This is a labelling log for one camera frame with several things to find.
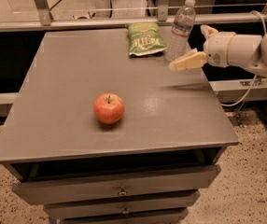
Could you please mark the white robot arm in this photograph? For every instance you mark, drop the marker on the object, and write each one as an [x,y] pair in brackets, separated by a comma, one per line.
[248,52]

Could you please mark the green jalapeno chip bag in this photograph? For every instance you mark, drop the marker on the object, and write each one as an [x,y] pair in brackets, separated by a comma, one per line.
[145,39]

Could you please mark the middle grey drawer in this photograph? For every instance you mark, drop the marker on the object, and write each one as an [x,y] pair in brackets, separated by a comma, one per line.
[124,205]

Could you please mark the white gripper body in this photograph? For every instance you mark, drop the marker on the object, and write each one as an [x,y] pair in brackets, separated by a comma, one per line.
[217,49]

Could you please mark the bottom grey drawer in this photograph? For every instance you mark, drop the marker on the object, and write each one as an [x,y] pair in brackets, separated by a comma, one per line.
[147,217]

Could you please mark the red apple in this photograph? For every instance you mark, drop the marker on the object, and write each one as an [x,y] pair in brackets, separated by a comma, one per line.
[108,108]

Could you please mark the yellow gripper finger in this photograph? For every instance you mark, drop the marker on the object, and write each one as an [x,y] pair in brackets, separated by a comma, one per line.
[191,60]
[208,31]

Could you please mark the top grey drawer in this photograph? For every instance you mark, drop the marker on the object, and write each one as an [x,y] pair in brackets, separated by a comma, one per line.
[114,186]

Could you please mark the clear plastic water bottle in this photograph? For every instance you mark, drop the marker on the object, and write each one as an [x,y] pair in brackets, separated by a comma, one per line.
[180,31]

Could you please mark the grey drawer cabinet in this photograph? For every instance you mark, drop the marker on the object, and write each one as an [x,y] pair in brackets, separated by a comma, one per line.
[96,136]

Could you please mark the grey drawer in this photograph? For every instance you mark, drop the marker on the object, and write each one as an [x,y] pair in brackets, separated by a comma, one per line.
[124,205]
[147,217]
[114,186]

